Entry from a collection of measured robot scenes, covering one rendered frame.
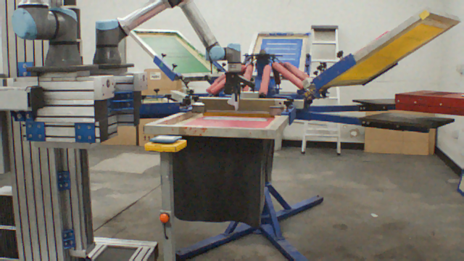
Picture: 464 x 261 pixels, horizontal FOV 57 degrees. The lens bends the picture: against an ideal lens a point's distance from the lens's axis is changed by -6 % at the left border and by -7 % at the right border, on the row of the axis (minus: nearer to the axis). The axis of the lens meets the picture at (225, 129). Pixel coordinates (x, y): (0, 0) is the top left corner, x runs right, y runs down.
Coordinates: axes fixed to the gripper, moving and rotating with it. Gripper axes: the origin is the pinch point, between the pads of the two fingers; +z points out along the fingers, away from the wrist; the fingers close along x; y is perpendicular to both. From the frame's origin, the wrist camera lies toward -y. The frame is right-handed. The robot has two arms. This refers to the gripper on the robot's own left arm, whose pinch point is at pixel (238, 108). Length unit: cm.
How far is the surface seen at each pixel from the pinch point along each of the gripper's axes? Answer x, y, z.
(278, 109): 2.9, -22.2, -0.3
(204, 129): 60, 1, 2
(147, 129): 60, 28, 3
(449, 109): 6, -111, -2
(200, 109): 2.8, 20.8, 0.9
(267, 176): 24.8, -20.3, 31.1
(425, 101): 0, -100, -6
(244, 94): -27.0, 1.9, -5.3
